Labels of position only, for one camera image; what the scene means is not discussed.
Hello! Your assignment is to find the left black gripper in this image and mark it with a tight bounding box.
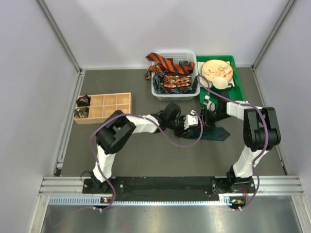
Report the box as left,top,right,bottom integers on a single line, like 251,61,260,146
167,115,190,137

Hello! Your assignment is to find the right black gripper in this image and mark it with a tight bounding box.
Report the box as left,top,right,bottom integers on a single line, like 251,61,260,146
193,107,232,133

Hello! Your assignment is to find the dark teal necktie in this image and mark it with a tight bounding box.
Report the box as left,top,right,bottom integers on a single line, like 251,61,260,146
182,127,231,141

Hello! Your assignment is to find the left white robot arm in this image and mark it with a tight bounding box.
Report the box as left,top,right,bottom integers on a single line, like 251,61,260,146
90,103,202,193

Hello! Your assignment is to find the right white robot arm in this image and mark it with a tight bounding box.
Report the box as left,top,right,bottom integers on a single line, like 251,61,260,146
200,99,281,194

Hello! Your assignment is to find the green plastic tray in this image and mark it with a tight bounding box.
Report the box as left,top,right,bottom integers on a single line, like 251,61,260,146
196,55,245,106

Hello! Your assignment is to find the green white mug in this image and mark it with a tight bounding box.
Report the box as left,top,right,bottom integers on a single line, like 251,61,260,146
212,77,233,90

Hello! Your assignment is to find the floral patterned tie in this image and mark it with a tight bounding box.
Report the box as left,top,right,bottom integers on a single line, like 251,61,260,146
145,65,196,94

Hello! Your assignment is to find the beige patterned plate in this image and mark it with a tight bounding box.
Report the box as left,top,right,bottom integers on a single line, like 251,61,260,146
201,60,234,82

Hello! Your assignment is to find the orange navy striped tie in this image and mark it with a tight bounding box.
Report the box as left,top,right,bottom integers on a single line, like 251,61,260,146
145,52,195,75

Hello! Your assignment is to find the white plastic basket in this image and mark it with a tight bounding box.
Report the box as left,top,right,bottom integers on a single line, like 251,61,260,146
151,50,200,101

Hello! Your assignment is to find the wooden compartment box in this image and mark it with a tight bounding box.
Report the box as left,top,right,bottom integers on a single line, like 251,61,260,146
74,93,132,124

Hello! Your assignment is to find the dark red rolled tie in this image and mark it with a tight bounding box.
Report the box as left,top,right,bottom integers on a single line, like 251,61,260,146
76,95,91,107

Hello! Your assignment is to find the brown patterned rolled tie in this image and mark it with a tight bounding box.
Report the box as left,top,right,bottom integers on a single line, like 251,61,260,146
74,107,89,119

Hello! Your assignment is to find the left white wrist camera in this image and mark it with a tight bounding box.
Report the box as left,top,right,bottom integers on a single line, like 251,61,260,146
184,110,199,130

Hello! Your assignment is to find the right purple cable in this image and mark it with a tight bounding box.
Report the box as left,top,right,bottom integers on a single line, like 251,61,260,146
196,74,269,211

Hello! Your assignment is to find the purple cable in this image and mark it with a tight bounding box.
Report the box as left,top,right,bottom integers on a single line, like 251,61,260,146
88,113,204,211
196,74,269,211

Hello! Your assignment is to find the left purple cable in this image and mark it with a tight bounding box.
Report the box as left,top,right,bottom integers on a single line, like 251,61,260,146
88,113,204,211

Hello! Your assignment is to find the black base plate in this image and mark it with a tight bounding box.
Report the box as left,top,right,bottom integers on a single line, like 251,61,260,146
82,176,256,201

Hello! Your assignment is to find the slotted cable duct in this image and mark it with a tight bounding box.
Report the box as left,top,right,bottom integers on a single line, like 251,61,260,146
49,196,233,206

